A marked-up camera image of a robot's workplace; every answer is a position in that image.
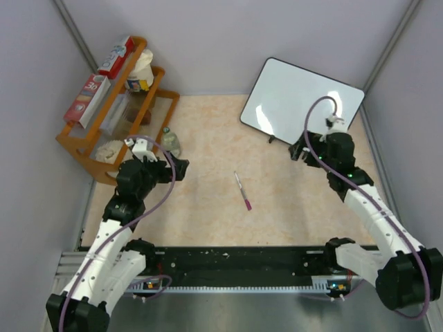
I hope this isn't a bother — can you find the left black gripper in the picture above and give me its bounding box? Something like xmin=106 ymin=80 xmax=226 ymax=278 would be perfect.
xmin=136 ymin=151 xmax=188 ymax=200

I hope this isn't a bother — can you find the white whiteboard black frame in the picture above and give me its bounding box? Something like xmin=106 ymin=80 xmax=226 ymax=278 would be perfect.
xmin=239 ymin=57 xmax=365 ymax=145

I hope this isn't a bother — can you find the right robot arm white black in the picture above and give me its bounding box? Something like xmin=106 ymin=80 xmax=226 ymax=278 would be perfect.
xmin=289 ymin=131 xmax=442 ymax=317

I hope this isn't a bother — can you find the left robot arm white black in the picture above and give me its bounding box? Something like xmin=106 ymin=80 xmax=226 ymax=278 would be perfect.
xmin=46 ymin=155 xmax=190 ymax=331

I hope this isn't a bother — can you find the clear plastic bottle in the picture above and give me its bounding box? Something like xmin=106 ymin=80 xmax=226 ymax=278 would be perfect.
xmin=161 ymin=127 xmax=181 ymax=158

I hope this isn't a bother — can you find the brown box on shelf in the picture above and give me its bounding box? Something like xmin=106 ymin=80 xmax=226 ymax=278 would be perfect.
xmin=141 ymin=109 xmax=152 ymax=126

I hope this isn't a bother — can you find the orange wooden shelf rack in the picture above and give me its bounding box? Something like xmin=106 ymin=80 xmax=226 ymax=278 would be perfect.
xmin=55 ymin=36 xmax=181 ymax=192

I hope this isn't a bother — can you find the white cup lower shelf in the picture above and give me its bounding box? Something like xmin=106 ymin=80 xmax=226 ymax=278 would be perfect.
xmin=95 ymin=140 xmax=123 ymax=164

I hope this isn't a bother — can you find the white cup shelf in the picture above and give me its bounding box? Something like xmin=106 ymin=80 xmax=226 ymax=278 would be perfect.
xmin=95 ymin=140 xmax=123 ymax=164
xmin=125 ymin=48 xmax=154 ymax=92

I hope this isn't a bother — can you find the white cup upper shelf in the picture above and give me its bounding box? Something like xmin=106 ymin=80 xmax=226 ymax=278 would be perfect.
xmin=125 ymin=48 xmax=154 ymax=92

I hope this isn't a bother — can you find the red white toothpaste box lower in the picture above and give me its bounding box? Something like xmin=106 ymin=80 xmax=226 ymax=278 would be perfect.
xmin=64 ymin=74 xmax=111 ymax=129

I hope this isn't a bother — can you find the red white toothpaste box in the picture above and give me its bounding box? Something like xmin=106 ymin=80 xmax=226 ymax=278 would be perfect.
xmin=98 ymin=35 xmax=134 ymax=80
xmin=64 ymin=74 xmax=111 ymax=129

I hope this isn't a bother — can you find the red white toothpaste box upper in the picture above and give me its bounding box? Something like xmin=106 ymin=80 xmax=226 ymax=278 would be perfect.
xmin=98 ymin=35 xmax=134 ymax=80

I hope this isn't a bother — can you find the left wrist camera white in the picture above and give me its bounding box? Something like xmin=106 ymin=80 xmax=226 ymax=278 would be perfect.
xmin=132 ymin=138 xmax=153 ymax=160

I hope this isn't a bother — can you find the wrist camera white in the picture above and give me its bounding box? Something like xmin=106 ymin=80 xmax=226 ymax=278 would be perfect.
xmin=326 ymin=114 xmax=347 ymax=135
xmin=132 ymin=138 xmax=153 ymax=160

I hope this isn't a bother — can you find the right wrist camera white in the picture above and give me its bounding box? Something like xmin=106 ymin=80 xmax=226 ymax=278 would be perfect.
xmin=326 ymin=114 xmax=347 ymax=135

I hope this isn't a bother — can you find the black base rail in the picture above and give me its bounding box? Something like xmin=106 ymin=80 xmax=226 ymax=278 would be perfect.
xmin=139 ymin=246 xmax=347 ymax=287

